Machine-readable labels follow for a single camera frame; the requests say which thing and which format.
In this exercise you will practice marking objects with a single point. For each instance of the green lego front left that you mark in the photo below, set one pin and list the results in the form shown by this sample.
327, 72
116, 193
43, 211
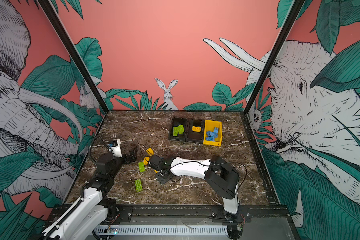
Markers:
138, 185

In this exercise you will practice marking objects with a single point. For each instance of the left black frame post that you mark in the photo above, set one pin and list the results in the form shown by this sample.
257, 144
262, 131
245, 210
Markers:
54, 19

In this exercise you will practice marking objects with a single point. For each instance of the green lego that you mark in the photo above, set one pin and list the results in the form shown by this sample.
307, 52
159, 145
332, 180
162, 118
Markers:
138, 185
181, 129
175, 131

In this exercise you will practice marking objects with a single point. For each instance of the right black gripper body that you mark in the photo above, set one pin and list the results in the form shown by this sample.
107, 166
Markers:
161, 178

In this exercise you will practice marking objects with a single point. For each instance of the yellow plastic bin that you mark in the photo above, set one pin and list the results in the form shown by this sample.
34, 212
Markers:
209, 126

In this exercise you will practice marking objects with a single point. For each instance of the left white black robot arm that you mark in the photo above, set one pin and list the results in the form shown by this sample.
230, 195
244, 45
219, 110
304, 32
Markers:
93, 206

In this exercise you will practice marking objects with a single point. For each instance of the right black frame post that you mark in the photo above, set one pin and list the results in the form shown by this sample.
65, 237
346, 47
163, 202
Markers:
287, 25

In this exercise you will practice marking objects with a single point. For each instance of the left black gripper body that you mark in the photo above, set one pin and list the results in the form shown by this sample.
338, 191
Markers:
118, 163

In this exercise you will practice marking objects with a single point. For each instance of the black frame post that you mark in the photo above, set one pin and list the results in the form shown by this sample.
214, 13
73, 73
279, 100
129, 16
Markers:
287, 25
54, 19

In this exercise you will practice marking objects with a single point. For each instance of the yellow lego small left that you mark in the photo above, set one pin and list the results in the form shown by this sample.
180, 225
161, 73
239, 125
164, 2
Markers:
146, 160

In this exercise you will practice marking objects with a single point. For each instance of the white vented strip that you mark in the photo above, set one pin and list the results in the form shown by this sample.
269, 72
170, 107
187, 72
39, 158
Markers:
152, 230

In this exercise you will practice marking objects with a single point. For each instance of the black bin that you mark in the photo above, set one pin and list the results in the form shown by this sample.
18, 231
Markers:
175, 123
193, 137

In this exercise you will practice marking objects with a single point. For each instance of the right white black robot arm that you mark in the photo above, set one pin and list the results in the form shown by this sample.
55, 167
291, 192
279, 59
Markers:
222, 177

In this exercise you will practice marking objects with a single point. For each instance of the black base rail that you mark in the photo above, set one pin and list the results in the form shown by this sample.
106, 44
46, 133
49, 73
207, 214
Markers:
214, 212

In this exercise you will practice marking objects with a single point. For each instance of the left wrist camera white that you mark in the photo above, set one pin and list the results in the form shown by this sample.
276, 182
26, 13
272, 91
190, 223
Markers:
115, 148

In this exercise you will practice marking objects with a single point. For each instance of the green lego top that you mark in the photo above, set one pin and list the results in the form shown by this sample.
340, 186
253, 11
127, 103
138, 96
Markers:
181, 129
175, 131

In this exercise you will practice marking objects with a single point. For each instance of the green lego mid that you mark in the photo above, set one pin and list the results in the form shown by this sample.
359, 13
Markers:
141, 166

